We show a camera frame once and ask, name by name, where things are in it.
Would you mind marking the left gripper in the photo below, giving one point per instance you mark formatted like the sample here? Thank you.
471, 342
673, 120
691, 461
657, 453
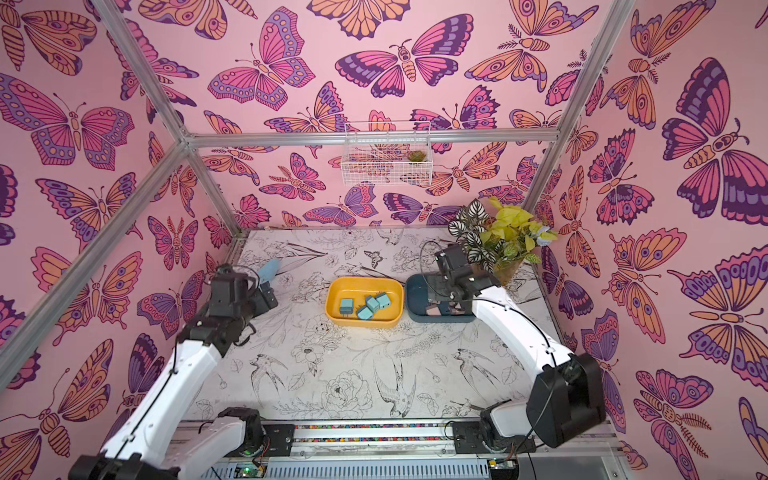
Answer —
264, 304

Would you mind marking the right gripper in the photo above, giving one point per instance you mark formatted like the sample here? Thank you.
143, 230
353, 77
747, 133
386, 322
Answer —
448, 294

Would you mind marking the teal storage box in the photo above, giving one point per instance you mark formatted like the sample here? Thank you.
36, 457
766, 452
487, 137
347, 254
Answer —
420, 292

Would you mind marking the teal plug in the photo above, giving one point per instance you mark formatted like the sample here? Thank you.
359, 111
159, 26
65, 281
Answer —
373, 304
383, 300
364, 313
346, 307

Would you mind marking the yellow storage box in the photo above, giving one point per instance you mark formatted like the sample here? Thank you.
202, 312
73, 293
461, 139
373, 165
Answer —
359, 289

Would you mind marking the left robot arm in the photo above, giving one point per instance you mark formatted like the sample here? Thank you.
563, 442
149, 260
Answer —
139, 449

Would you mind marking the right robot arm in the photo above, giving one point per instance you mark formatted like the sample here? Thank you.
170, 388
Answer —
566, 398

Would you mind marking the light blue scoop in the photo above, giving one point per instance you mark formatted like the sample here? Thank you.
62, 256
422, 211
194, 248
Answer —
268, 271

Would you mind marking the potted plant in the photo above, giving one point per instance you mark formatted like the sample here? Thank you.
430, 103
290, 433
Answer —
499, 242

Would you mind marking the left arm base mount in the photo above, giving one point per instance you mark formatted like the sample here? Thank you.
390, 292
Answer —
276, 440

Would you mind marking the white wire basket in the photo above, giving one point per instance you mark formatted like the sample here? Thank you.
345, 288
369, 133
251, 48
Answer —
387, 153

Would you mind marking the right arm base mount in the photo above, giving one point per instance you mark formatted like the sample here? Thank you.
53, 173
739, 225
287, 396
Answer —
475, 437

